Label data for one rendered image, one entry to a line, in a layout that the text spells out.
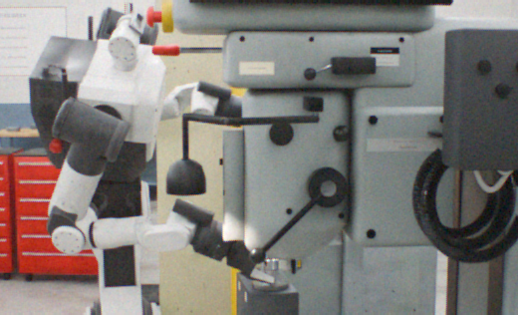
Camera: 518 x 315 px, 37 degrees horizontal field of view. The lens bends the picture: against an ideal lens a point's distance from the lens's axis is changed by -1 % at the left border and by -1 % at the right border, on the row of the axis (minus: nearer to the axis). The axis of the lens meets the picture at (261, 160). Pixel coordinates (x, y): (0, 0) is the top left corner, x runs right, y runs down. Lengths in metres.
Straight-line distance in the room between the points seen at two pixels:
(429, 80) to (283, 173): 0.31
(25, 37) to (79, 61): 8.78
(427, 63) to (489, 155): 0.29
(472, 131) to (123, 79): 0.95
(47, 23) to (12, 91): 1.00
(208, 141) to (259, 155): 1.81
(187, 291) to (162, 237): 1.53
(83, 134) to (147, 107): 0.19
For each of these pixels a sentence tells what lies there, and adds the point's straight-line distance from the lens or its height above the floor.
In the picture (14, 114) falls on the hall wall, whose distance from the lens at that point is 10.74.
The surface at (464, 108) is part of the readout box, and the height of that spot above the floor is 1.61.
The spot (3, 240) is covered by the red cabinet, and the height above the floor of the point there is 0.34.
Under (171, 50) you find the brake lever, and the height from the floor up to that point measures 1.70.
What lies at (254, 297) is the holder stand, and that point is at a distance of 1.90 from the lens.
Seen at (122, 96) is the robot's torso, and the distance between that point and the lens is 1.83.
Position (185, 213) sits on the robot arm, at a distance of 1.81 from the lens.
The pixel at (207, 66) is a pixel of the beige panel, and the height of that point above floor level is 1.67.
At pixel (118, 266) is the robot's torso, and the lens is 2.11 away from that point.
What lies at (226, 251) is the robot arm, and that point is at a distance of 1.83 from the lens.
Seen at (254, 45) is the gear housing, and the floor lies 1.70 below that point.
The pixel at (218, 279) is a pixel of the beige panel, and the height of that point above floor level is 0.78.
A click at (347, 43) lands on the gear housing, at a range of 1.39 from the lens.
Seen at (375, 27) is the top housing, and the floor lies 1.74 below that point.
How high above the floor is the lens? 1.67
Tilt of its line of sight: 7 degrees down
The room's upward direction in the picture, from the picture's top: straight up
